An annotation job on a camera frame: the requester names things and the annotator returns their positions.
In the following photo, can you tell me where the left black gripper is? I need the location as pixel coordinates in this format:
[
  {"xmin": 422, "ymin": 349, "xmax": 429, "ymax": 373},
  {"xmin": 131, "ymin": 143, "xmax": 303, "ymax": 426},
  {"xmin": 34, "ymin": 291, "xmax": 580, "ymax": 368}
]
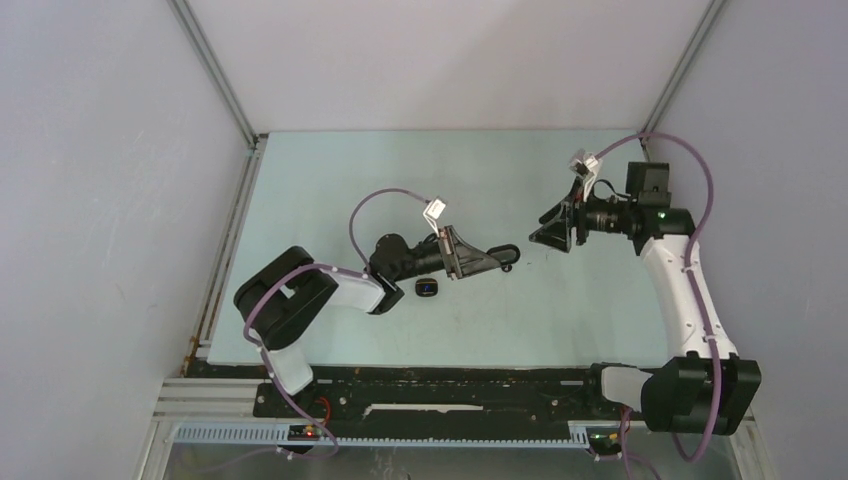
[{"xmin": 390, "ymin": 226, "xmax": 499, "ymax": 282}]

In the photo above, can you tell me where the aluminium frame post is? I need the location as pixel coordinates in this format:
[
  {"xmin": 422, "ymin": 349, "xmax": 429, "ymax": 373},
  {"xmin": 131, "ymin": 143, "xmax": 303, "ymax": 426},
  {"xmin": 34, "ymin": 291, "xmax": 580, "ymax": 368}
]
[
  {"xmin": 167, "ymin": 0, "xmax": 259, "ymax": 149},
  {"xmin": 641, "ymin": 0, "xmax": 730, "ymax": 133}
]

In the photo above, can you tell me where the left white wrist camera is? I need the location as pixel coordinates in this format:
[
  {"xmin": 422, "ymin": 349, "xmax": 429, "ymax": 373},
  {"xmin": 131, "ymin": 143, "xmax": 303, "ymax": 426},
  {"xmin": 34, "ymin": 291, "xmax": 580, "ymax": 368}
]
[{"xmin": 422, "ymin": 196, "xmax": 447, "ymax": 236}]

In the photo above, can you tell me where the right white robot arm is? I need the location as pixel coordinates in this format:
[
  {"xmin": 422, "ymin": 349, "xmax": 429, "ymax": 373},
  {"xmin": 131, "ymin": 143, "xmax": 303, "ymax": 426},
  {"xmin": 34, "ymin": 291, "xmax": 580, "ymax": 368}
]
[{"xmin": 529, "ymin": 156, "xmax": 762, "ymax": 436}]

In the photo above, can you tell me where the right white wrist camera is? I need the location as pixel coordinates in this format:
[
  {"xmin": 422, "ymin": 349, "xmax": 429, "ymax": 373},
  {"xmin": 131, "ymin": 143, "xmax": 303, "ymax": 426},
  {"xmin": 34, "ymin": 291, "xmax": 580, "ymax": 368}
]
[{"xmin": 569, "ymin": 149, "xmax": 603, "ymax": 200}]

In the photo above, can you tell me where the left aluminium frame post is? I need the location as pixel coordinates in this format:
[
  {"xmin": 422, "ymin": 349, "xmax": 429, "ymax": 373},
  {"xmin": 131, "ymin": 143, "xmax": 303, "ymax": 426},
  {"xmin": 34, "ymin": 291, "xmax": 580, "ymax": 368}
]
[{"xmin": 167, "ymin": 0, "xmax": 259, "ymax": 149}]

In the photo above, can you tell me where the black gold-striped charging case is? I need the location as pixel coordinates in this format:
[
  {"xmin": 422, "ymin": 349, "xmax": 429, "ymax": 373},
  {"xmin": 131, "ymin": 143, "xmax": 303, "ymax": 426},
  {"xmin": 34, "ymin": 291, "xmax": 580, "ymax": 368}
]
[{"xmin": 415, "ymin": 278, "xmax": 439, "ymax": 298}]

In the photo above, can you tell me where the grey slotted cable duct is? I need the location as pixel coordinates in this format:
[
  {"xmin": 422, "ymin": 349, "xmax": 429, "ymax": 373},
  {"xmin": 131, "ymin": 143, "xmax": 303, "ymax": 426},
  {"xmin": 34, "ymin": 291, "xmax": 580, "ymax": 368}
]
[{"xmin": 172, "ymin": 423, "xmax": 589, "ymax": 449}]

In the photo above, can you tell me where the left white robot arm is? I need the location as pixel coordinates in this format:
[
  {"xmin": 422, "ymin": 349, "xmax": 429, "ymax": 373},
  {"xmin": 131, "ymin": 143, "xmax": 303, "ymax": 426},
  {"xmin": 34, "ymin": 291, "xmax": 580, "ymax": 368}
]
[{"xmin": 233, "ymin": 226, "xmax": 521, "ymax": 417}]

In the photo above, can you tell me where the black oval charging case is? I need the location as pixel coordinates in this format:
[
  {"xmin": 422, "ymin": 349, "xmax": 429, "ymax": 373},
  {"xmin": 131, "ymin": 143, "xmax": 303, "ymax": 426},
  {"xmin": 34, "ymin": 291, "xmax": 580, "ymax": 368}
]
[{"xmin": 486, "ymin": 244, "xmax": 521, "ymax": 265}]

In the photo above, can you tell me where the right aluminium frame post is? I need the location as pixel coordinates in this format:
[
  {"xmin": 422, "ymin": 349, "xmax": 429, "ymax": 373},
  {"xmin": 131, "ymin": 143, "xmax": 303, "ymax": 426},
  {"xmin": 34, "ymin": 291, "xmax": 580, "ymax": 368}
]
[{"xmin": 641, "ymin": 0, "xmax": 730, "ymax": 133}]

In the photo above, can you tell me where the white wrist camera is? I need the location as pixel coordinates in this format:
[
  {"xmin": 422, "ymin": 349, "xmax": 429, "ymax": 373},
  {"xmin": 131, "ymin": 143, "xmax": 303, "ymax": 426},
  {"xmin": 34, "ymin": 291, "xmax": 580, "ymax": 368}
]
[
  {"xmin": 569, "ymin": 149, "xmax": 603, "ymax": 200},
  {"xmin": 422, "ymin": 196, "xmax": 447, "ymax": 236}
]

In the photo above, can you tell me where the black mounting base rail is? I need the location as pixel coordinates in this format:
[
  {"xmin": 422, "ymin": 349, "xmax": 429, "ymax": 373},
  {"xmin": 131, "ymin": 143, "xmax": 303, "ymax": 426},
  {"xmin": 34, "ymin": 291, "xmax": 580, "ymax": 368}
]
[{"xmin": 186, "ymin": 360, "xmax": 624, "ymax": 443}]

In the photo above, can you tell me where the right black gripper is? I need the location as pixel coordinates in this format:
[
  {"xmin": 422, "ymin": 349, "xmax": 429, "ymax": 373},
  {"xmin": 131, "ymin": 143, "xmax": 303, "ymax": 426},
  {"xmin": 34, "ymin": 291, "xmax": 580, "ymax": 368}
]
[{"xmin": 529, "ymin": 176, "xmax": 636, "ymax": 253}]

